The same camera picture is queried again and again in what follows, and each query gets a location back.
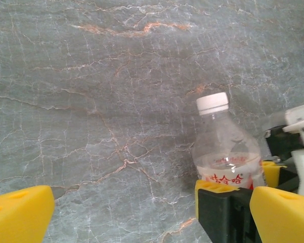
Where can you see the clear bottle white cap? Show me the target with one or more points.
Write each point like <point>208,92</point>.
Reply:
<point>225,141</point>

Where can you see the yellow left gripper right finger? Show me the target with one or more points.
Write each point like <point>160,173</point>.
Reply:
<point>285,217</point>

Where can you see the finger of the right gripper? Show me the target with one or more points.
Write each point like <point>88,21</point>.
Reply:
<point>274,173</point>
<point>222,215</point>

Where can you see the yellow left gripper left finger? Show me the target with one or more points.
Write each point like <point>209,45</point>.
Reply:
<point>20,215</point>

